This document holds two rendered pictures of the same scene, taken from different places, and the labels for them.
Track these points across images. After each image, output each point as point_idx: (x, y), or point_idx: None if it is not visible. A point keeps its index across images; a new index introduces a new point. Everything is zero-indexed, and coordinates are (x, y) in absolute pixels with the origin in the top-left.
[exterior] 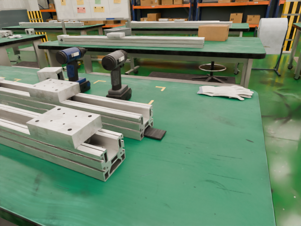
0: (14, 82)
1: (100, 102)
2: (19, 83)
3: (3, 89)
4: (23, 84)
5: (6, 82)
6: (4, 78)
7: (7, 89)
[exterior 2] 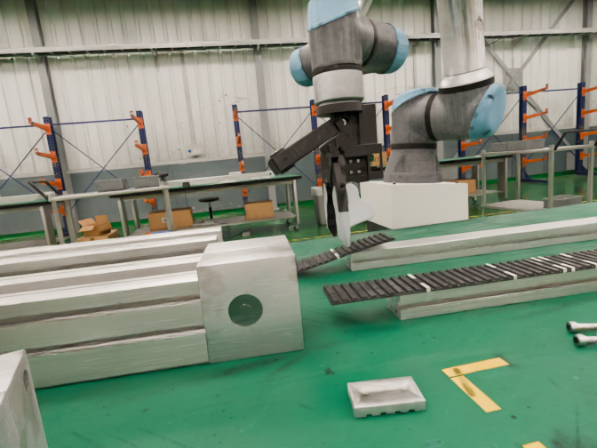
0: (103, 286)
1: None
2: (54, 292)
3: (91, 268)
4: (13, 294)
5: (142, 277)
6: (196, 270)
7: (66, 272)
